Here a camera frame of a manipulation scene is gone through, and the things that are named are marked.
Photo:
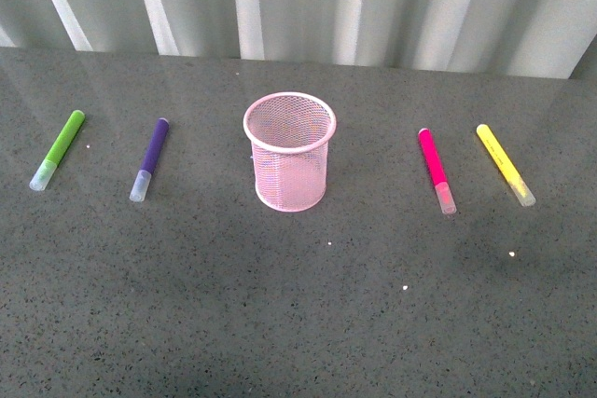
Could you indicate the white pleated curtain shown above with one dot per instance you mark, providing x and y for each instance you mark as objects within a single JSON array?
[{"x": 543, "y": 38}]

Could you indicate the green highlighter pen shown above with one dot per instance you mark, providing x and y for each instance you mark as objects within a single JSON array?
[{"x": 54, "y": 156}]

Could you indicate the yellow highlighter pen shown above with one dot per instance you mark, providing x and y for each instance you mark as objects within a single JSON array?
[{"x": 504, "y": 164}]

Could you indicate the purple highlighter pen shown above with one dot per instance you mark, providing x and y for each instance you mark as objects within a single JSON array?
[{"x": 150, "y": 161}]

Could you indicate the pink mesh pen cup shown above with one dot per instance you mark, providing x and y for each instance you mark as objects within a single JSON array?
[{"x": 289, "y": 134}]

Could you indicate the pink highlighter pen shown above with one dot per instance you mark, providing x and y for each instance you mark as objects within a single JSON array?
[{"x": 437, "y": 174}]

